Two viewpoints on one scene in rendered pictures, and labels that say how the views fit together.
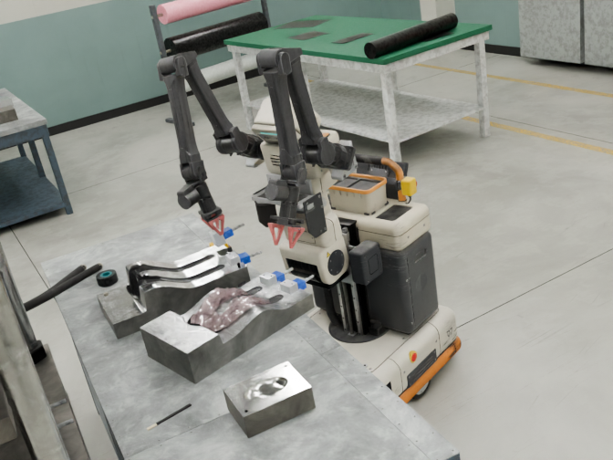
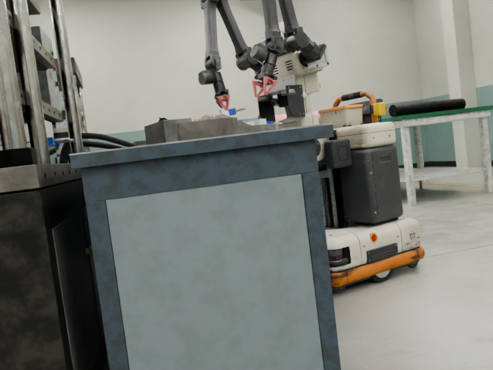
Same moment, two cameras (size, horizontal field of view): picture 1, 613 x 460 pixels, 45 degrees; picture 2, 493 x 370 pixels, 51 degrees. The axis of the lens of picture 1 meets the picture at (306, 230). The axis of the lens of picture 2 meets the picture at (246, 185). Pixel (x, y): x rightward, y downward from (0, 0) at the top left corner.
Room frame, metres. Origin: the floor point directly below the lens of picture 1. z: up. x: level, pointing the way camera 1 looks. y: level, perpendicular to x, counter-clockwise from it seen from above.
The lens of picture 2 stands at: (-0.09, -0.34, 0.76)
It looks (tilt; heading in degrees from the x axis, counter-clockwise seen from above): 4 degrees down; 13
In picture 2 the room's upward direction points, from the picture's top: 7 degrees counter-clockwise
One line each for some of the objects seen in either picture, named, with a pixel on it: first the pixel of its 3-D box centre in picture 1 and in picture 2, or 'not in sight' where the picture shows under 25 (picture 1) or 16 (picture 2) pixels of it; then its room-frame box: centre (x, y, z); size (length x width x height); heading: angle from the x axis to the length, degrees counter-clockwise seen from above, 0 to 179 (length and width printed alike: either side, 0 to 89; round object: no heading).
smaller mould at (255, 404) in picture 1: (268, 398); (206, 131); (1.66, 0.18, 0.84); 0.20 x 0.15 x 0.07; 113
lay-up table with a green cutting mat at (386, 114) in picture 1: (348, 78); (384, 153); (6.53, -0.60, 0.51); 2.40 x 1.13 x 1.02; 30
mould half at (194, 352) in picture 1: (230, 317); (210, 131); (2.09, 0.29, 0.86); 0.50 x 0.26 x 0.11; 130
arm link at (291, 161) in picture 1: (283, 118); (269, 5); (2.35, 0.01, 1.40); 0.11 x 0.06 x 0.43; 46
